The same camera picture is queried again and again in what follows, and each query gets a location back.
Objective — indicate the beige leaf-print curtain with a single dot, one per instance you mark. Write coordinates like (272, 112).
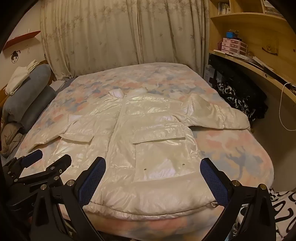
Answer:
(104, 34)

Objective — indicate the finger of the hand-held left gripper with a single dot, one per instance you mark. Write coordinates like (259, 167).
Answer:
(57, 165)
(33, 156)

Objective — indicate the stack of books on shelf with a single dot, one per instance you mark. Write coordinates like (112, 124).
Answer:
(233, 46)

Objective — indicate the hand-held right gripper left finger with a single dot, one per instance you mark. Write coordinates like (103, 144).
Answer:
(93, 179)

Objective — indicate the row of books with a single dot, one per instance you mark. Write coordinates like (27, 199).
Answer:
(224, 7)

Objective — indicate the white shiny puffer jacket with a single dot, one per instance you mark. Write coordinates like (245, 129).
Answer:
(150, 129)

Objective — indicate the white folded cloth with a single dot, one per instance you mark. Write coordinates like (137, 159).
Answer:
(17, 77)

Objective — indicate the beige crumpled duvet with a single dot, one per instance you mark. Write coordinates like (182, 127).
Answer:
(10, 139)

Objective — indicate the pastel patterned bed blanket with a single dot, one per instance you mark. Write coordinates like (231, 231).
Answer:
(231, 148)

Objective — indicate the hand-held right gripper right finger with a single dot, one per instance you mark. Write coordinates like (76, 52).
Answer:
(212, 180)

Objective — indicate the black and white swirl cloth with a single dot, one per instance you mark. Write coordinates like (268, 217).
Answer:
(282, 208)

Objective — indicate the small blue box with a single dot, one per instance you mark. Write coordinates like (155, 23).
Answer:
(230, 34)

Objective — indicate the red wall shelf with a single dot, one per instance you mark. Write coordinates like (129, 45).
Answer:
(22, 38)

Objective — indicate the wooden desk shelf unit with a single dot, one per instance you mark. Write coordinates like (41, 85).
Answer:
(254, 25)

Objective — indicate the grey pillow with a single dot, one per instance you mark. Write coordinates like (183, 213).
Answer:
(34, 77)
(35, 109)

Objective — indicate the black and white patterned garment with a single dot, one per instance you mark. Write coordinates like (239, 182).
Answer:
(233, 99)

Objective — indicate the face wall sticker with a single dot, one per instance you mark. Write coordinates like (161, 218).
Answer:
(15, 57)

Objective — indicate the black bag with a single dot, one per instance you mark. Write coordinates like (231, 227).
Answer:
(240, 78)

